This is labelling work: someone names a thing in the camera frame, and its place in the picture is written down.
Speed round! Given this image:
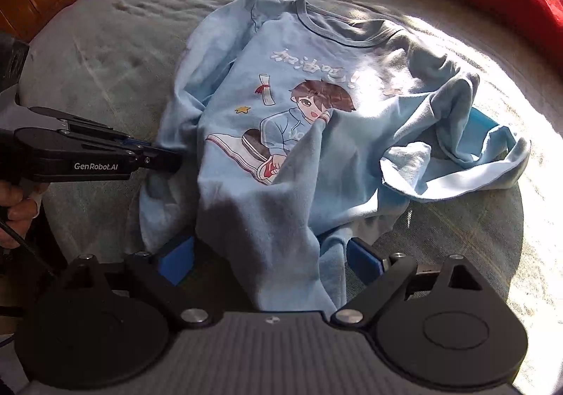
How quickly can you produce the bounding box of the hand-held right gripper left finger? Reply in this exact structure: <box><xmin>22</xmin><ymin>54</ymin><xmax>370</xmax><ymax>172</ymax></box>
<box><xmin>62</xmin><ymin>237</ymin><xmax>223</xmax><ymax>328</ymax></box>

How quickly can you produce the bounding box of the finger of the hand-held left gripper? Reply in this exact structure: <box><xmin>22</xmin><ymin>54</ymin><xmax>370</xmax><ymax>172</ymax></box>
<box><xmin>16</xmin><ymin>127</ymin><xmax>182</xmax><ymax>173</ymax></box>
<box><xmin>27</xmin><ymin>107</ymin><xmax>147</xmax><ymax>148</ymax></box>

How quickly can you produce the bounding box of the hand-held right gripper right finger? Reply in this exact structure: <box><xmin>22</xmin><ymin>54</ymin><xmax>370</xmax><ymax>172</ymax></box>
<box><xmin>330</xmin><ymin>239</ymin><xmax>485</xmax><ymax>328</ymax></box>

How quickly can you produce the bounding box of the light blue cartoon print shirt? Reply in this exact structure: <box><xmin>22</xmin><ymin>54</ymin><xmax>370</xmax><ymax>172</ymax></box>
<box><xmin>138</xmin><ymin>0</ymin><xmax>532</xmax><ymax>317</ymax></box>

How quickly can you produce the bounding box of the person's left hand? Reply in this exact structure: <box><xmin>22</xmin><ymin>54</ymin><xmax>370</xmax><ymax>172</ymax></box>
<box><xmin>0</xmin><ymin>181</ymin><xmax>50</xmax><ymax>250</ymax></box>

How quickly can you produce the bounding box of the grey bed sheet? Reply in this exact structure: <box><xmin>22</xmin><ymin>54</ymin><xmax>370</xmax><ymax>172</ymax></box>
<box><xmin>18</xmin><ymin>0</ymin><xmax>563</xmax><ymax>395</ymax></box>

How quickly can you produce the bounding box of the black cable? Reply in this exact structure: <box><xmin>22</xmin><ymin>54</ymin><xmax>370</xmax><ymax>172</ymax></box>
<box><xmin>0</xmin><ymin>221</ymin><xmax>60</xmax><ymax>279</ymax></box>

